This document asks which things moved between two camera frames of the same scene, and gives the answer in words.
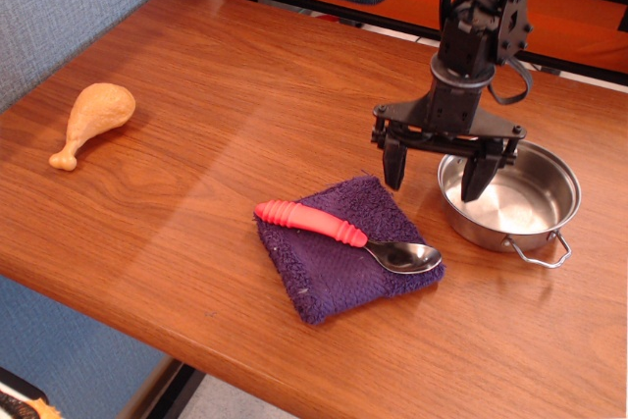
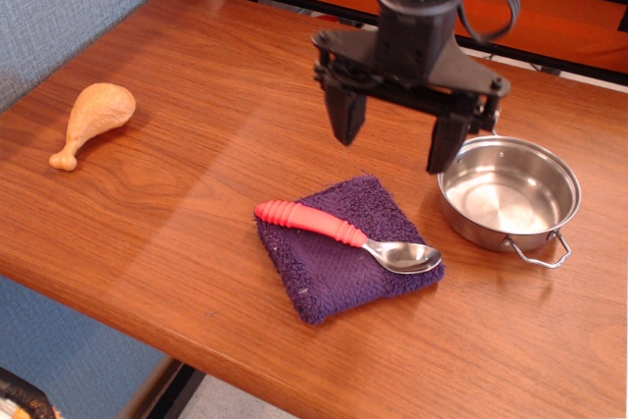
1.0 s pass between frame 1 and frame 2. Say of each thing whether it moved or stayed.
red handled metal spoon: stayed
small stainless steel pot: stayed
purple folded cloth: stayed
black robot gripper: moved
